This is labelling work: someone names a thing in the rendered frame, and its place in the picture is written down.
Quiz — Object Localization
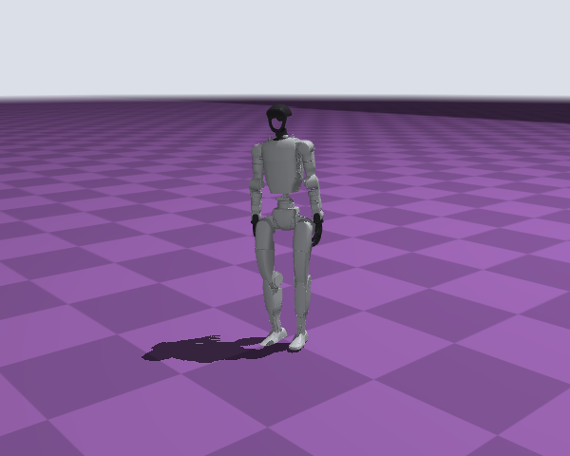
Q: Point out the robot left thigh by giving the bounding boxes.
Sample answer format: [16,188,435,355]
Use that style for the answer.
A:
[293,216,315,287]

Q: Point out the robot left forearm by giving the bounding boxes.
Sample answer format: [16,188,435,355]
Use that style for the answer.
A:
[308,176,324,220]

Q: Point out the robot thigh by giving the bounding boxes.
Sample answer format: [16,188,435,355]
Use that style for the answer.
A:
[255,216,283,289]
[293,216,315,287]

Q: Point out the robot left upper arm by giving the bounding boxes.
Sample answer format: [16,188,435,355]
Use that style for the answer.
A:
[294,140,317,189]

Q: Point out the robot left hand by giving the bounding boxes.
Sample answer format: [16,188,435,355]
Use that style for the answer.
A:
[312,213,324,247]

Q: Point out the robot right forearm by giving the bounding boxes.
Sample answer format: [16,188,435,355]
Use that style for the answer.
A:
[249,187,262,220]

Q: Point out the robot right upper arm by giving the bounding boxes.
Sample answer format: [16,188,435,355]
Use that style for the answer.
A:
[249,143,265,191]

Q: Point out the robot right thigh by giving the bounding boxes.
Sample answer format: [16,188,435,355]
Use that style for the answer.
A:
[255,216,283,289]

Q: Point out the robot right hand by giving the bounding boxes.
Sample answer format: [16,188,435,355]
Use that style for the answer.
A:
[251,214,259,237]

